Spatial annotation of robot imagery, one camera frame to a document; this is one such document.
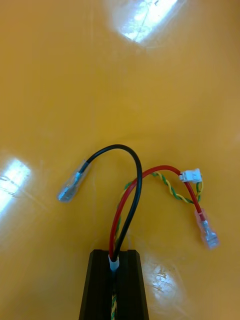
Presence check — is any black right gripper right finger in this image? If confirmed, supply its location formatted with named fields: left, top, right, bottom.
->
left=116, top=249, right=150, bottom=320

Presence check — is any red black green-yellow wire harness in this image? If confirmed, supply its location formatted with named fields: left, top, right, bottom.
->
left=56, top=144, right=221, bottom=320

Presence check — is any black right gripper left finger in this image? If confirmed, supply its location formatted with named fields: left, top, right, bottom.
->
left=78, top=249, right=113, bottom=320

